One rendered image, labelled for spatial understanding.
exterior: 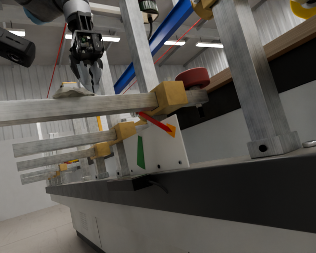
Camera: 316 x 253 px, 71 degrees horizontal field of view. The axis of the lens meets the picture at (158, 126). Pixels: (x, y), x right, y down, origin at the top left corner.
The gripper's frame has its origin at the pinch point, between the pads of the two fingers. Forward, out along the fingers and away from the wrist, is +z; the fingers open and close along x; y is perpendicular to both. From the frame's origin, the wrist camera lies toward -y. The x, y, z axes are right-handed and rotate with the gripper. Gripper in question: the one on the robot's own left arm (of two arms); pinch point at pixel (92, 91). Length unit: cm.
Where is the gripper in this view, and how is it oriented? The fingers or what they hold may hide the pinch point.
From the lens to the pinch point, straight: 65.6
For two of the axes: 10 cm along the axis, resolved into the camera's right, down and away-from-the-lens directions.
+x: 8.3, -1.3, 5.4
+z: 2.4, 9.6, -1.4
